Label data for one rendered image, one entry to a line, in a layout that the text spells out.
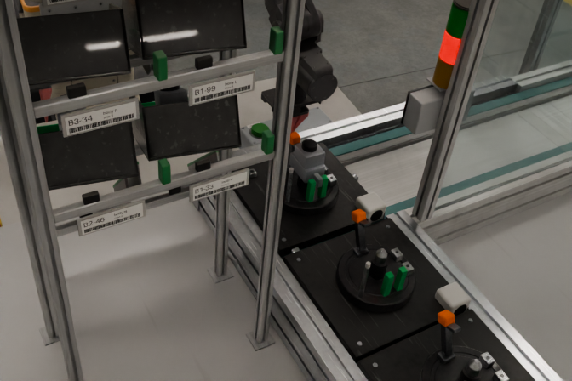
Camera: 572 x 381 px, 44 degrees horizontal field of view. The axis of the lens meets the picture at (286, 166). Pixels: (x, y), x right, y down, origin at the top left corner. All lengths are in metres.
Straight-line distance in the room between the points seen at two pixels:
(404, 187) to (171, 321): 0.58
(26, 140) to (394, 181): 0.95
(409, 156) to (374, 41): 2.28
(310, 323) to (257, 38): 2.70
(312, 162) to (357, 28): 2.68
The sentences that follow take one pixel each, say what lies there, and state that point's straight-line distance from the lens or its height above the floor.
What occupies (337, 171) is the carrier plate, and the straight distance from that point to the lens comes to 1.48.
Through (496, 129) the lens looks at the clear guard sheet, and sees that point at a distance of 1.41.
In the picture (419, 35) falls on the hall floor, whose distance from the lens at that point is 4.02.
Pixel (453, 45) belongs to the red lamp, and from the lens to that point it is 1.21.
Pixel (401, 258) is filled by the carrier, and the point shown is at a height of 1.00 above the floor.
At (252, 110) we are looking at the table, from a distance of 1.81.
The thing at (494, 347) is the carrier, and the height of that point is 0.97.
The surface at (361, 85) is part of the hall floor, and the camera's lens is 3.51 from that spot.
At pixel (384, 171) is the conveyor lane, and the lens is 1.59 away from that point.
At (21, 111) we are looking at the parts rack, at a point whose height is 1.47.
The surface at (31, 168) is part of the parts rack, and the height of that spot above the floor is 1.39.
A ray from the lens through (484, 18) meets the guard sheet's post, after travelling 1.17.
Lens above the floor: 1.93
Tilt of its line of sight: 41 degrees down
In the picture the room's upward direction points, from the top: 6 degrees clockwise
